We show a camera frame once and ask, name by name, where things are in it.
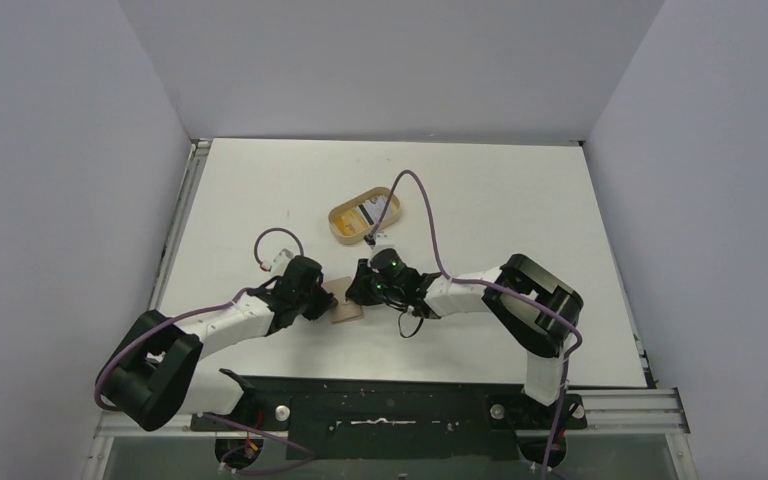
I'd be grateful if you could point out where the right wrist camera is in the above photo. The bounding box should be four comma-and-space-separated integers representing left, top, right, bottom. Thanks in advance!
364, 232, 395, 256

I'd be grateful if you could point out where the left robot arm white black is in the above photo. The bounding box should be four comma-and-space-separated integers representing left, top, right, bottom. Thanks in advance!
94, 256, 335, 431

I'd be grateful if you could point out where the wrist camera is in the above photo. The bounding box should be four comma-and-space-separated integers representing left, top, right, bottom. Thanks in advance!
260, 249, 295, 276
364, 232, 395, 256

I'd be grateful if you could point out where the beige leather card holder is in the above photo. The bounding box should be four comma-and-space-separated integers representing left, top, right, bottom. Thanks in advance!
323, 276, 364, 324

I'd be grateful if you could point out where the grey card with black stripe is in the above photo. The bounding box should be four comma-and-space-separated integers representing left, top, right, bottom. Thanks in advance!
357, 195, 393, 226

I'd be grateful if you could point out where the beige oval tray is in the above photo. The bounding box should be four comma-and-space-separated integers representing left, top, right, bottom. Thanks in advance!
327, 187, 401, 245

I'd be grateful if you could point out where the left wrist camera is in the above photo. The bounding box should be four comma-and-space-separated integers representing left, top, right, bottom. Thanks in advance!
260, 249, 295, 276

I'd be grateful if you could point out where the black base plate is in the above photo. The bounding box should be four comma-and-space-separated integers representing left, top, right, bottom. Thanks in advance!
123, 372, 591, 463

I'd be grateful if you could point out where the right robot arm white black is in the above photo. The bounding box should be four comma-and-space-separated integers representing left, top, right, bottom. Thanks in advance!
346, 248, 584, 427

